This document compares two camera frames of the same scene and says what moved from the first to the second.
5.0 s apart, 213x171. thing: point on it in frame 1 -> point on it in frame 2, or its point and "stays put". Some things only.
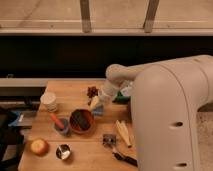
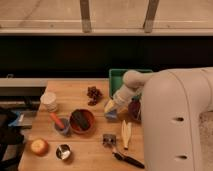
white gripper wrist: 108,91 -> 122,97
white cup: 48,102 stays put
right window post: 150,16 stays put
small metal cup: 63,151 stays put
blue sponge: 99,110 -> 111,114
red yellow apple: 39,147 stays put
